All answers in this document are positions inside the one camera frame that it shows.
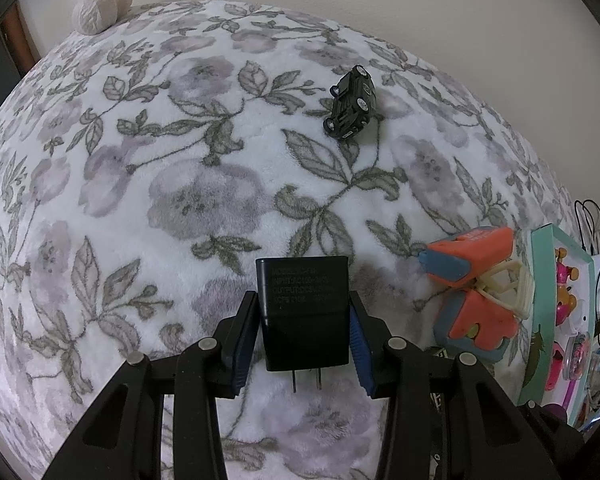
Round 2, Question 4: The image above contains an orange blue toy case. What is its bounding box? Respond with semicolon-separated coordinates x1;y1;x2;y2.
434;289;518;363
418;226;514;287

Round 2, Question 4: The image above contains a cream hair claw clip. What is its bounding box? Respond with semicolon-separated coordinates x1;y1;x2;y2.
476;259;535;321

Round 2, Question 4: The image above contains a black power adapter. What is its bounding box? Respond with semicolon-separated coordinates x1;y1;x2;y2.
256;256;351;389

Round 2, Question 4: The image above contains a black toy car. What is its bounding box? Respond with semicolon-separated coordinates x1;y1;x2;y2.
323;65;377;141

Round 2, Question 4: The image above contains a pink yellow toy figure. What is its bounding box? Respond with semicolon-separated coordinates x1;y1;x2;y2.
554;247;580;326

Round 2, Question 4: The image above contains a pink kids watch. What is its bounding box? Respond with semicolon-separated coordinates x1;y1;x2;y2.
544;337;583;391

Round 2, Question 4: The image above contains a teal white tray box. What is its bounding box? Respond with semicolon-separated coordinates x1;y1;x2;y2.
518;223;596;425

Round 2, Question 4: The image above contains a floral fleece blanket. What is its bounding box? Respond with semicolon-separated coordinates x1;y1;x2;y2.
0;1;577;479

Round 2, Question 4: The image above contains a white yarn ball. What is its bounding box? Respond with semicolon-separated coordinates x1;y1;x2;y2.
71;0;133;36

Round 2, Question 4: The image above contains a black cable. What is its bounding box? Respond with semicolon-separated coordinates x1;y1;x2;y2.
572;198;600;311

